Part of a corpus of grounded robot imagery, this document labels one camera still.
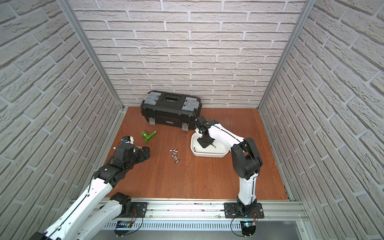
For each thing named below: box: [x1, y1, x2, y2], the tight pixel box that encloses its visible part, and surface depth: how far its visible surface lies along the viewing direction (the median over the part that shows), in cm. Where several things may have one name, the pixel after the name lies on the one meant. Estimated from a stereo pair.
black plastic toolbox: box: [140, 90, 203, 131], surface depth 101 cm
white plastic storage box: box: [190, 131, 230, 158], surface depth 97 cm
